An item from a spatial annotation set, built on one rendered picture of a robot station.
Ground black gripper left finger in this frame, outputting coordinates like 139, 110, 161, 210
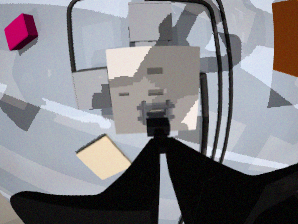
9, 137, 161, 224

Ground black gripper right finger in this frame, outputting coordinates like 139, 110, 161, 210
165, 136, 298, 224

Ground magenta cube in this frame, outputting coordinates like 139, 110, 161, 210
4, 14, 39, 51

